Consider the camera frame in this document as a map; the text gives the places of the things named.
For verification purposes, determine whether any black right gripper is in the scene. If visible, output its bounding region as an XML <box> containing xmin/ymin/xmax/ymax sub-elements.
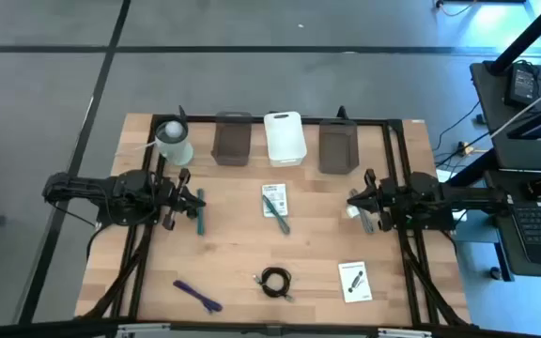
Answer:
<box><xmin>347</xmin><ymin>168</ymin><xmax>413</xmax><ymax>233</ymax></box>

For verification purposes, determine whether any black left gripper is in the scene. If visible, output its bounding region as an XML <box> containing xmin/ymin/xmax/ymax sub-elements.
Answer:
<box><xmin>150</xmin><ymin>167</ymin><xmax>207</xmax><ymax>232</ymax></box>

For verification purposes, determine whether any teal marker pen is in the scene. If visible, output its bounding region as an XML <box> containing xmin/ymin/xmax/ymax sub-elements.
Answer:
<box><xmin>196</xmin><ymin>188</ymin><xmax>206</xmax><ymax>237</ymax></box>

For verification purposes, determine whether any white booklet with black print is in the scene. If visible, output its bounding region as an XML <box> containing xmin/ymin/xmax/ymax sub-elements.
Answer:
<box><xmin>337</xmin><ymin>260</ymin><xmax>374</xmax><ymax>304</ymax></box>

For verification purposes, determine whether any teal cable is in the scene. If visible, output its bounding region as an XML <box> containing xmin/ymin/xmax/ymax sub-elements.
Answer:
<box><xmin>261</xmin><ymin>194</ymin><xmax>292</xmax><ymax>236</ymax></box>

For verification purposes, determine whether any purple cable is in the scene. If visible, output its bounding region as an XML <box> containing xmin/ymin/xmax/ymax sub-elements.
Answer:
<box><xmin>172</xmin><ymin>279</ymin><xmax>224</xmax><ymax>315</ymax></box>

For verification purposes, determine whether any dark brown plastic bin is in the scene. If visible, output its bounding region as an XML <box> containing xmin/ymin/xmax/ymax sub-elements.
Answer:
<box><xmin>317</xmin><ymin>117</ymin><xmax>361</xmax><ymax>176</ymax></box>

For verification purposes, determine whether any grey translucent plastic bin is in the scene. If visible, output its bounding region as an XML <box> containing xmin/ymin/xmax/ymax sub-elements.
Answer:
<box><xmin>210</xmin><ymin>111</ymin><xmax>254</xmax><ymax>167</ymax></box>

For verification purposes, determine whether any white plastic bin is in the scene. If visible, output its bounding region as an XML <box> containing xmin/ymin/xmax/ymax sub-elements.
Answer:
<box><xmin>263</xmin><ymin>111</ymin><xmax>308</xmax><ymax>168</ymax></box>

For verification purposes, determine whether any white cylinder with ball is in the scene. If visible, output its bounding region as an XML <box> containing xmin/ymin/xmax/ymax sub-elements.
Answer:
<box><xmin>153</xmin><ymin>116</ymin><xmax>195</xmax><ymax>166</ymax></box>

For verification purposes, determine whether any floor power strip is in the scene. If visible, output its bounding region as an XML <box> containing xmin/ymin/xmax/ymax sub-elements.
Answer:
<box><xmin>456</xmin><ymin>140</ymin><xmax>476</xmax><ymax>159</ymax></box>

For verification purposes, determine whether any black side desk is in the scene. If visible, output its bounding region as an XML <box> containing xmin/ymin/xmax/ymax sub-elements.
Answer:
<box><xmin>469</xmin><ymin>59</ymin><xmax>541</xmax><ymax>282</ymax></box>

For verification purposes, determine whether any thin white rod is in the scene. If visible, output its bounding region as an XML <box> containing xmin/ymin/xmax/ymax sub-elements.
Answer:
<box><xmin>488</xmin><ymin>76</ymin><xmax>541</xmax><ymax>141</ymax></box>

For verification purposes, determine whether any black monitor screen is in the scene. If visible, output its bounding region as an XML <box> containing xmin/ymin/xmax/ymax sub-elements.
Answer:
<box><xmin>506</xmin><ymin>100</ymin><xmax>541</xmax><ymax>142</ymax></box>

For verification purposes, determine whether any black power adapter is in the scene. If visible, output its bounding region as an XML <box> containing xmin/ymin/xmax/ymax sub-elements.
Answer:
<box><xmin>503</xmin><ymin>62</ymin><xmax>540</xmax><ymax>109</ymax></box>

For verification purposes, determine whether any black diagonal pole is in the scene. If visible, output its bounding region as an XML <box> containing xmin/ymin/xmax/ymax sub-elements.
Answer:
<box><xmin>487</xmin><ymin>0</ymin><xmax>541</xmax><ymax>76</ymax></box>

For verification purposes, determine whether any black metal table frame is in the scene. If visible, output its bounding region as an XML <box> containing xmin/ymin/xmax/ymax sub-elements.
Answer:
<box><xmin>75</xmin><ymin>105</ymin><xmax>473</xmax><ymax>330</ymax></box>

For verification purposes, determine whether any black coiled cable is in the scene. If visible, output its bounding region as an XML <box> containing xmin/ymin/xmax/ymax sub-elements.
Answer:
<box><xmin>254</xmin><ymin>266</ymin><xmax>296</xmax><ymax>303</ymax></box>

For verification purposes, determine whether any silver beam bracket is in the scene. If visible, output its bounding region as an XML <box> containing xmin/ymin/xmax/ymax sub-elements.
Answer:
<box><xmin>377</xmin><ymin>327</ymin><xmax>434</xmax><ymax>338</ymax></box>
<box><xmin>116</xmin><ymin>322</ymin><xmax>172</xmax><ymax>338</ymax></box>

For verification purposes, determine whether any black overhead mount beam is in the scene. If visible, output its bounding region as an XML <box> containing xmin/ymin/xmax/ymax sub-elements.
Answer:
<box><xmin>0</xmin><ymin>317</ymin><xmax>541</xmax><ymax>338</ymax></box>

